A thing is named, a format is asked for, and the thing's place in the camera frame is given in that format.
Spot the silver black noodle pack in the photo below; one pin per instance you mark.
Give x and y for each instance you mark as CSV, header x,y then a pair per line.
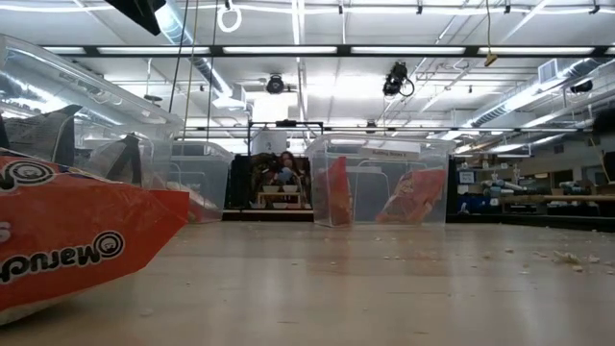
x,y
120,163

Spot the grey ceiling vent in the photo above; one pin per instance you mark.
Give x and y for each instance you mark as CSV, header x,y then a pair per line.
x,y
548,72

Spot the round black ceiling device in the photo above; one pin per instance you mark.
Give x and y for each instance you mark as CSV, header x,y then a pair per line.
x,y
275,85

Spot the black ceiling dome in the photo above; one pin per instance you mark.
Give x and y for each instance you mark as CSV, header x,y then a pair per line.
x,y
581,87

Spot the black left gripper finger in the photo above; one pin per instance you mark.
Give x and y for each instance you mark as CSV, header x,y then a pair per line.
x,y
141,14

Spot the black curtain panel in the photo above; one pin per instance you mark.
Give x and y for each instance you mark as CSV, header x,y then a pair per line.
x,y
452,192

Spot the white bowl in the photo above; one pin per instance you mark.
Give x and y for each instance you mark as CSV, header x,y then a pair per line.
x,y
270,189
289,188

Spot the long wooden background table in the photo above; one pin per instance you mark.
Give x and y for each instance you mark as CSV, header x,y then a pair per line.
x,y
567,197

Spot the spiral silver air duct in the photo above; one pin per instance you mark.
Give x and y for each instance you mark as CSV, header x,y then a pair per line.
x,y
202,67

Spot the clear plastic bin white label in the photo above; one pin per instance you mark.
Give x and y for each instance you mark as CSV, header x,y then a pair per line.
x,y
370,192

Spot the black overhead camera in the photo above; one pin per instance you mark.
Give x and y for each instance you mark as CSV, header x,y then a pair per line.
x,y
395,79

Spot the person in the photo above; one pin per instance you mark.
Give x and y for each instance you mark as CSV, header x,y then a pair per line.
x,y
289,161

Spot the white framed wall sign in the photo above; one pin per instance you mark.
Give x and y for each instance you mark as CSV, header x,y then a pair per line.
x,y
466,177

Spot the orange Maruchan saucy noodle pack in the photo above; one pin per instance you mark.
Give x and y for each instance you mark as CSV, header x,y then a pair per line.
x,y
336,192
72,226
413,197

